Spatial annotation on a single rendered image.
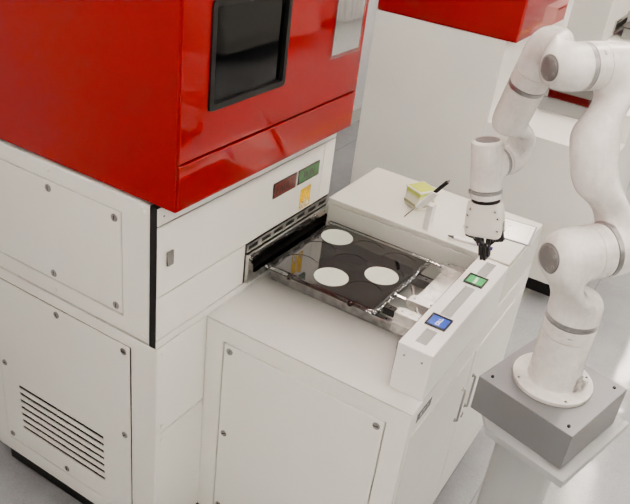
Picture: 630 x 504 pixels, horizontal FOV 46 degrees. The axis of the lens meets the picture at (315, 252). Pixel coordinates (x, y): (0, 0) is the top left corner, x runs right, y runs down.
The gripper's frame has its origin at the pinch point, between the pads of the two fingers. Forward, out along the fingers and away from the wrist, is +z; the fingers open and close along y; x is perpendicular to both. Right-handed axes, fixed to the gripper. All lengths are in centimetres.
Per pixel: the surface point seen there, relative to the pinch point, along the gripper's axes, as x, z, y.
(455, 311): -17.6, 10.0, -1.1
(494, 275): 6.9, 10.1, 0.8
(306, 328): -33, 16, -38
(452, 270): 10.4, 12.8, -13.4
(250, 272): -28, 5, -59
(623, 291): 211, 110, 5
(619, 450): 81, 114, 30
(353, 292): -19.8, 9.7, -30.4
